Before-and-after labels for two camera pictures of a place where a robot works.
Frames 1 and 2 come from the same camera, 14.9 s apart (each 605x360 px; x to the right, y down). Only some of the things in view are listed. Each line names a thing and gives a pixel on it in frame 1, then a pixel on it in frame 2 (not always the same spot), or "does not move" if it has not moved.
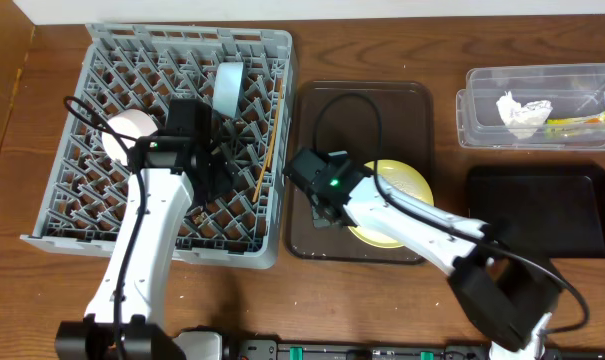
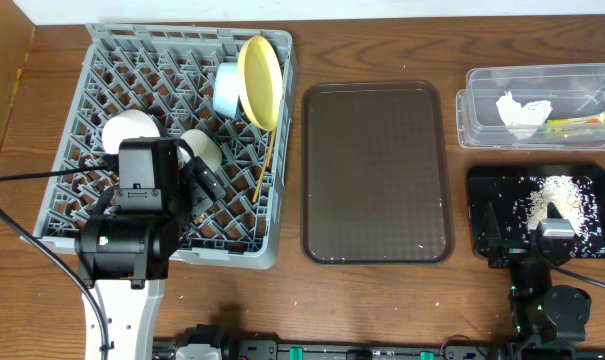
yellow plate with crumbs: (407, 181) to (261, 80)
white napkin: (523, 120) does not move
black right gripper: (320, 212) to (514, 251)
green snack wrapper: (565, 127) does not move
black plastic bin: (561, 211) does not move
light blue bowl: (229, 87) does not move
